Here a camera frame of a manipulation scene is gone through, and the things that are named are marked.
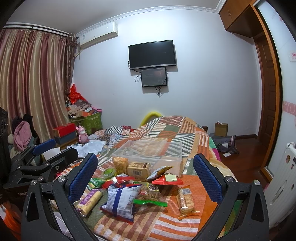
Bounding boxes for white cloth on bed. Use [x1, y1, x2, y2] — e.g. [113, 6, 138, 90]
[66, 140, 107, 159]

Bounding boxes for clear bag orange snacks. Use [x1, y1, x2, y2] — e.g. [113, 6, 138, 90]
[133, 182, 168, 207]

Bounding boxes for red plastic bag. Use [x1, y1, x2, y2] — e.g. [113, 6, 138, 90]
[68, 84, 86, 104]

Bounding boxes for clear biscuit pack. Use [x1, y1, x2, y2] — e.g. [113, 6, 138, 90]
[177, 188, 195, 214]

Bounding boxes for white blue chip bag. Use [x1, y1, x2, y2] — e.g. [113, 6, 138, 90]
[100, 184, 141, 223]

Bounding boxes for black wall television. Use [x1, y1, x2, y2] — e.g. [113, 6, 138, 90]
[128, 40, 177, 69]

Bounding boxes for brown wooden door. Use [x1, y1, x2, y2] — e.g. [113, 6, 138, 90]
[250, 4, 282, 172]

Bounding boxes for patchwork striped bed quilt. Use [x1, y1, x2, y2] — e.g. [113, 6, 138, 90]
[49, 115, 238, 241]

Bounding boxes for white air conditioner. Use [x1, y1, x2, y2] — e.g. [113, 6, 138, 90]
[79, 22, 118, 49]

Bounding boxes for yellow white snack bag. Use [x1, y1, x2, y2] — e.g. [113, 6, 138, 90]
[146, 166, 173, 181]

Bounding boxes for wooden overhead cabinet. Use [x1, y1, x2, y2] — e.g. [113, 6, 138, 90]
[219, 0, 261, 38]

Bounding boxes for purple yellow biscuit roll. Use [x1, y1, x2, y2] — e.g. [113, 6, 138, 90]
[76, 189, 103, 217]

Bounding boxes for tan cracker package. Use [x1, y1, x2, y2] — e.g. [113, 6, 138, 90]
[126, 162, 151, 181]

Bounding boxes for cardboard box on floor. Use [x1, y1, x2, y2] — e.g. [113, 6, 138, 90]
[214, 121, 228, 137]

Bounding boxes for green jelly cup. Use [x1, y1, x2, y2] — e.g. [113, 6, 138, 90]
[101, 167, 116, 180]

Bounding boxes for green storage box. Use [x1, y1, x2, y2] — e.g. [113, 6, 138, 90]
[70, 113, 103, 135]

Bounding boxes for pink plush toy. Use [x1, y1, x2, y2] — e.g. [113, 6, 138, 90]
[76, 126, 89, 144]

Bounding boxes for green peas snack bag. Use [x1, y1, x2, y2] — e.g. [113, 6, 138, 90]
[87, 178, 105, 190]

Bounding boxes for clear plastic storage bin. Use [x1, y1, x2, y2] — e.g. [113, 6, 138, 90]
[111, 140, 183, 176]

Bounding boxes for orange puffed snack bag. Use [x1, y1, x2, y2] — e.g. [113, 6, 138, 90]
[112, 157, 129, 175]

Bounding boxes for yellow curved tube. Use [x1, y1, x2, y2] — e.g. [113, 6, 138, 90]
[139, 111, 162, 126]

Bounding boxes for pink clothing on chair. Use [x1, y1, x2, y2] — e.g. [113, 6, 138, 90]
[14, 121, 32, 151]

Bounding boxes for striped pink gold curtain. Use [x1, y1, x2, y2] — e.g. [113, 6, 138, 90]
[1, 29, 77, 142]

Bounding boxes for red white barcode snack bag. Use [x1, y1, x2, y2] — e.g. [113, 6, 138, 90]
[102, 175, 135, 189]

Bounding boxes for red shoe box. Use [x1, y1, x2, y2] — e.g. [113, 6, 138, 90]
[53, 123, 76, 138]

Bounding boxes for small black wall monitor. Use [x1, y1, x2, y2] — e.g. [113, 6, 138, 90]
[140, 67, 168, 88]

